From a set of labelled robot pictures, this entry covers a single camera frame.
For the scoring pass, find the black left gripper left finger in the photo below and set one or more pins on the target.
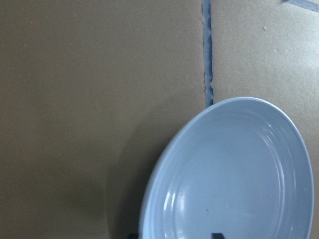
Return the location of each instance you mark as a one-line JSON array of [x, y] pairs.
[[133, 236]]

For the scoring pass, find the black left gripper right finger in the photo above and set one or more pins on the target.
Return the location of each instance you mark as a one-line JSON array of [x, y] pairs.
[[217, 236]]

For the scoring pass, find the blue plate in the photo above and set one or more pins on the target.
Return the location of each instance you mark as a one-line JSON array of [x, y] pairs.
[[240, 168]]

